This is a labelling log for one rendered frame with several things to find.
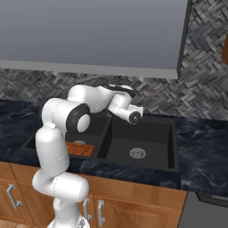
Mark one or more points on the grey wall cupboard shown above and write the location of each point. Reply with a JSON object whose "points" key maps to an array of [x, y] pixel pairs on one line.
{"points": [[89, 32]]}

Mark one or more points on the round metal sink drain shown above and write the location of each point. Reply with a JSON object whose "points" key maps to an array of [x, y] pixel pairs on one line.
{"points": [[137, 153], [79, 142]]}

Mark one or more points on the grey dishwasher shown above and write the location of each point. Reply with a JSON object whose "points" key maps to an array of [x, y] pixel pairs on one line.
{"points": [[205, 216]]}

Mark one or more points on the wooden cupboard door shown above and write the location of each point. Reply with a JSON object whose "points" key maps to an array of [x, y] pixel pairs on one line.
{"points": [[133, 215], [9, 207], [41, 207]]}

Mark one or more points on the wooden front panel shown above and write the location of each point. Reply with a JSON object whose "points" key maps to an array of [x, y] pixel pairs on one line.
{"points": [[127, 187]]}

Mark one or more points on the black double sink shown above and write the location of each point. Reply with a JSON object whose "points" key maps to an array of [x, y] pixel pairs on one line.
{"points": [[148, 139]]}

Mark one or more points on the brown wooden cutting board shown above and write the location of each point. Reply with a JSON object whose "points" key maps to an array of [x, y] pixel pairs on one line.
{"points": [[80, 149]]}

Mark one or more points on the wooden wall cupboard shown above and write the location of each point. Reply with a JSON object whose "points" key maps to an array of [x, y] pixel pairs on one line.
{"points": [[225, 49]]}

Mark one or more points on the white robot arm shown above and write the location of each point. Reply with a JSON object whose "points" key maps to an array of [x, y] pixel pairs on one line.
{"points": [[52, 148]]}

